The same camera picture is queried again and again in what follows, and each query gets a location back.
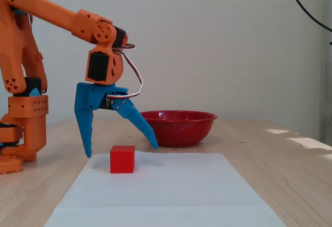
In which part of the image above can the red speckled bowl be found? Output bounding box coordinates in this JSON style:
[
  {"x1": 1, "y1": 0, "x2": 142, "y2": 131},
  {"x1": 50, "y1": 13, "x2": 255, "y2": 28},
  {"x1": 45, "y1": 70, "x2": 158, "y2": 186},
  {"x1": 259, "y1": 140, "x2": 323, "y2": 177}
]
[{"x1": 139, "y1": 110, "x2": 218, "y2": 148}]

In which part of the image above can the white red servo cable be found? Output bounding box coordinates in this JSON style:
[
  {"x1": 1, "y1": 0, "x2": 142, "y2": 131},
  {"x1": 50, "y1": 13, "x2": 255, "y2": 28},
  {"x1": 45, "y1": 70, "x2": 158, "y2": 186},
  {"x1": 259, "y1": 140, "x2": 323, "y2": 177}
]
[{"x1": 106, "y1": 43, "x2": 144, "y2": 100}]

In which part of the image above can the white paper sheet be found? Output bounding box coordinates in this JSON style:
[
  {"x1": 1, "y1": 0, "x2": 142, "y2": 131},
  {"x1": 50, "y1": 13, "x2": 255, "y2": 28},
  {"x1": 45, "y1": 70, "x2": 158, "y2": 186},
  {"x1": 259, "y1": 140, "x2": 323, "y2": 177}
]
[{"x1": 43, "y1": 151, "x2": 287, "y2": 227}]

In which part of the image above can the red cube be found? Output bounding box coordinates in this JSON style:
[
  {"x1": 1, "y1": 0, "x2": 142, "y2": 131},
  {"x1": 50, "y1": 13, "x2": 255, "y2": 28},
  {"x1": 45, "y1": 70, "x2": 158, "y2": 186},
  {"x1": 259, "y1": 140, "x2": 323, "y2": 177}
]
[{"x1": 109, "y1": 145, "x2": 136, "y2": 175}]

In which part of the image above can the black hanging cable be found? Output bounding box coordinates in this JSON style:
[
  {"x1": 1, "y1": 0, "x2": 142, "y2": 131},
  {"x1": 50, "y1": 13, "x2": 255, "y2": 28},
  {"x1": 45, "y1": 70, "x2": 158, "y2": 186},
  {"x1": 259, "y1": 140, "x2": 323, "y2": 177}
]
[{"x1": 285, "y1": 0, "x2": 332, "y2": 33}]

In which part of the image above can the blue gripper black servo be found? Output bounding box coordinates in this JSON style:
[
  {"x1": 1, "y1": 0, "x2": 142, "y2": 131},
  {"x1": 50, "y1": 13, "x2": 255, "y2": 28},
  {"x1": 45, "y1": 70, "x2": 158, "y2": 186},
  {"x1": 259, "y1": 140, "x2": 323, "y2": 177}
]
[{"x1": 74, "y1": 82, "x2": 159, "y2": 159}]

